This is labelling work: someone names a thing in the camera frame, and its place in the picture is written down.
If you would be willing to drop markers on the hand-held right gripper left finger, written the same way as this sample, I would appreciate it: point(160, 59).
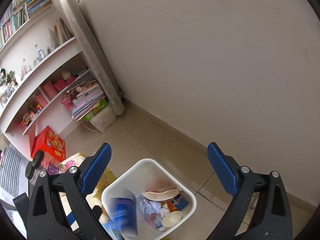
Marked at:
point(96, 170)

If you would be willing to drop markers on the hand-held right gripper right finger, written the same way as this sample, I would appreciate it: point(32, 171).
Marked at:
point(222, 170)

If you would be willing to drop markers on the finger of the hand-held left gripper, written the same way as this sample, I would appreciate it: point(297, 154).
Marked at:
point(21, 203)

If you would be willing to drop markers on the dark blue box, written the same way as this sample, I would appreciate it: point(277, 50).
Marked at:
point(122, 210)

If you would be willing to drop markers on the white plastic trash bin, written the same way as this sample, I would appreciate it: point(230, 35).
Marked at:
point(150, 172)

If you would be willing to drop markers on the orange wrapper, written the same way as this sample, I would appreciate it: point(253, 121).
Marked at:
point(172, 206)

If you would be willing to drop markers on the white paper cup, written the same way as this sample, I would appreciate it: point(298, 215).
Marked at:
point(171, 218)

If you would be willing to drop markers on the white tissue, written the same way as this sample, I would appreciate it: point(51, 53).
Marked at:
point(157, 207)

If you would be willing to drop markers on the floral tablecloth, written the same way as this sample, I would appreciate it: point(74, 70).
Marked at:
point(105, 180)

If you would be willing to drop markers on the clear jar with black lid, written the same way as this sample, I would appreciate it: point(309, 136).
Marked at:
point(30, 170)

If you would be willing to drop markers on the grey striped blanket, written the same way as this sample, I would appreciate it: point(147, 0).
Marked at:
point(12, 170)

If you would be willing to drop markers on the purple label jar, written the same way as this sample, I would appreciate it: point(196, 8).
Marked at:
point(38, 158)

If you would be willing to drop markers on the white foam box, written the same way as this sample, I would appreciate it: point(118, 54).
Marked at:
point(105, 120)

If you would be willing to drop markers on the red gift box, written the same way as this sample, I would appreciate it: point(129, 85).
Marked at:
point(47, 142)

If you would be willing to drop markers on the green cardboard box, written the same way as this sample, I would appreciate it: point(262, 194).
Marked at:
point(96, 111)

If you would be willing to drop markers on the stack of books and magazines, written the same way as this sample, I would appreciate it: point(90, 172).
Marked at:
point(87, 100)

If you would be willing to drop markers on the pink basket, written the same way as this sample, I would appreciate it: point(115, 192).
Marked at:
point(67, 103)
point(23, 124)
point(60, 85)

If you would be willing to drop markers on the colourful puzzle cube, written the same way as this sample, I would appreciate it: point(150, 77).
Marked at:
point(38, 107)

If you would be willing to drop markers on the pink cup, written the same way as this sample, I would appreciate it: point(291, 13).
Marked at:
point(42, 101)
point(50, 89)

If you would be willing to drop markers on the pale round ball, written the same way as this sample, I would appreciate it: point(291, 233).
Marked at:
point(66, 75)

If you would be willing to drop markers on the clear storage box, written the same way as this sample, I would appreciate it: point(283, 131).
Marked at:
point(7, 93)

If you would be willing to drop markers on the grey curtain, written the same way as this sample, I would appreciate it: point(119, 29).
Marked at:
point(95, 55)

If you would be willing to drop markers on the small green plant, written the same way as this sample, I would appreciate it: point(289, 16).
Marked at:
point(10, 76)

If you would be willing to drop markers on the silver can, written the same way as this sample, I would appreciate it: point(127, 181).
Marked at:
point(41, 54)

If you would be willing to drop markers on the white bookshelf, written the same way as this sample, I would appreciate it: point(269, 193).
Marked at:
point(57, 47)

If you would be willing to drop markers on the black and white doll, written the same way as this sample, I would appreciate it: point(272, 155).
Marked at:
point(2, 74)

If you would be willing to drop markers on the leaning thin books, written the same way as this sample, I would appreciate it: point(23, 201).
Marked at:
point(61, 32)

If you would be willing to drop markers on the row of upright books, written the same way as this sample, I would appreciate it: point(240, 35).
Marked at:
point(12, 25)

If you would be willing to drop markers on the flat stack of books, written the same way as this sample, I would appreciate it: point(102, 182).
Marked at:
point(37, 2)

